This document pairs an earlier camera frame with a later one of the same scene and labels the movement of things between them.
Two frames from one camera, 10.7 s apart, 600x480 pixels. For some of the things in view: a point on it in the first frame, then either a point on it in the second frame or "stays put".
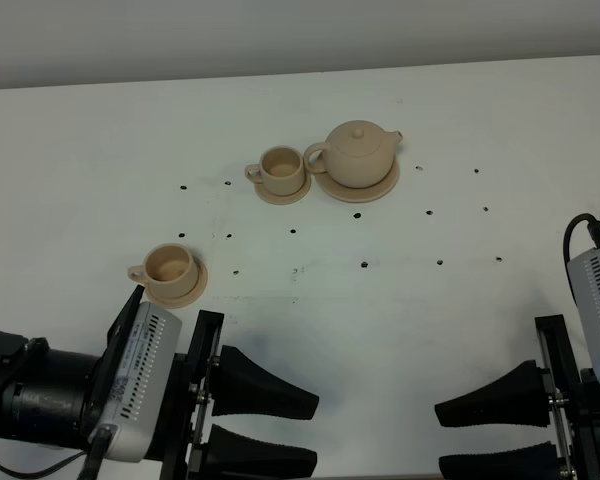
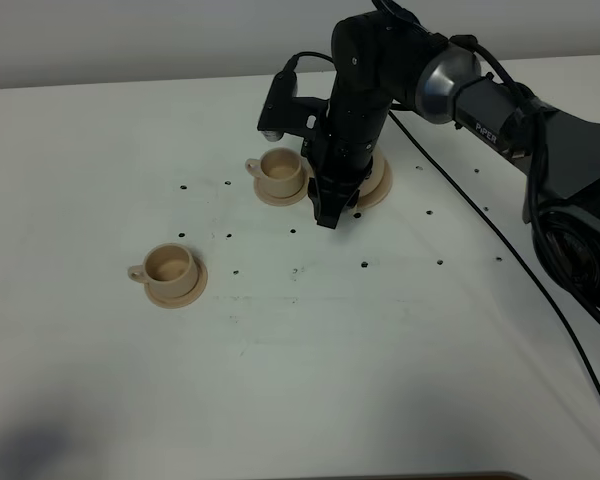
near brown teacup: (169, 271) stays put
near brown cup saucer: (179, 302) stays put
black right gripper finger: (536, 462) → (355, 197)
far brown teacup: (281, 170) stays put
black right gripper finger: (516, 398) → (328, 201)
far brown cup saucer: (284, 199) stays put
